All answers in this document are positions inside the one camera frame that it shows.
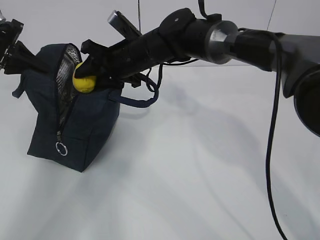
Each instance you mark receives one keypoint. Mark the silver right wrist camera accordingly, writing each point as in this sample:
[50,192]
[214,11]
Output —
[123,26]

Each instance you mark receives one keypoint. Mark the yellow lemon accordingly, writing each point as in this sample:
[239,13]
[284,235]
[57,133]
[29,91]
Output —
[83,85]

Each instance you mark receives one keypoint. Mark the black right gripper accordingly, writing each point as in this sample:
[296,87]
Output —
[99,64]

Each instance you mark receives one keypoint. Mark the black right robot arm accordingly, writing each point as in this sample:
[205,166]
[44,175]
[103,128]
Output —
[181,36]

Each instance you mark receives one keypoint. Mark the dark navy lunch bag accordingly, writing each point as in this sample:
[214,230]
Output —
[71,127]

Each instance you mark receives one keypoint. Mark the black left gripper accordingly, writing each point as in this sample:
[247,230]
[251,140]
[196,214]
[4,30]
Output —
[14,55]

